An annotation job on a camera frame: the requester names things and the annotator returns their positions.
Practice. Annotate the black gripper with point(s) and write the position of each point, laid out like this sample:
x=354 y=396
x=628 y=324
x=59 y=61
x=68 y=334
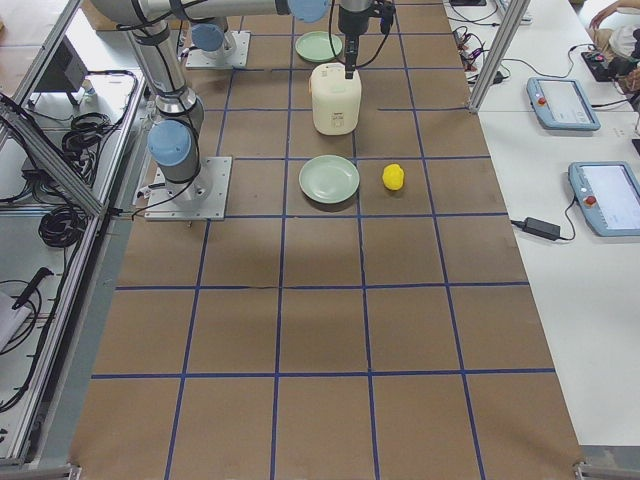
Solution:
x=351 y=20

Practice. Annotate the white rice cooker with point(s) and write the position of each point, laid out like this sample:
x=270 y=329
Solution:
x=335 y=99

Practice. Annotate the green plate near arm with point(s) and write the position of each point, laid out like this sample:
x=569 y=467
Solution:
x=318 y=46
x=329 y=179

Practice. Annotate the upper blue teach pendant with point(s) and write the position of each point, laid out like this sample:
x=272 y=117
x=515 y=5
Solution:
x=561 y=104

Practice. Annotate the blue teach pendant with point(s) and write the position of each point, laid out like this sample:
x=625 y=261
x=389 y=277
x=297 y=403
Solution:
x=561 y=104
x=608 y=196

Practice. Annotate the black power adapter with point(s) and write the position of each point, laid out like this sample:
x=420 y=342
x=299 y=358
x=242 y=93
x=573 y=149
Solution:
x=542 y=229

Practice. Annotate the black box on side shelf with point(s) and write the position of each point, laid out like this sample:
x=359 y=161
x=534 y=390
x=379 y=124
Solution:
x=65 y=72

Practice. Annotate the lower blue teach pendant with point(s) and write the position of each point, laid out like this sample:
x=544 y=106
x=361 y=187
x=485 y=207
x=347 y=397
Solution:
x=608 y=196

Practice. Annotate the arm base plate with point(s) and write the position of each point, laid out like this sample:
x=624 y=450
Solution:
x=197 y=59
x=205 y=198

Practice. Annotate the aluminium frame post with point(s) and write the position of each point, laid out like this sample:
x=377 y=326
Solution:
x=500 y=44

